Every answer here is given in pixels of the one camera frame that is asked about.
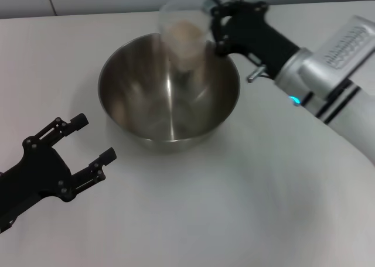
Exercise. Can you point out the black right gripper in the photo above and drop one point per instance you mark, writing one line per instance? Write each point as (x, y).
(257, 38)

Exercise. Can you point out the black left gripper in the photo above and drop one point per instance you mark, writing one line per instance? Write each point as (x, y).
(38, 170)

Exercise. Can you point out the clear plastic measuring cup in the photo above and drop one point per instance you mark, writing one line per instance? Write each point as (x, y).
(184, 21)

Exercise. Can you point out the white uncooked rice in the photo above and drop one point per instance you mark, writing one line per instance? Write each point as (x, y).
(184, 38)

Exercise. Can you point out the stainless steel mixing bowl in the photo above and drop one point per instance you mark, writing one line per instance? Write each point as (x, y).
(140, 103)

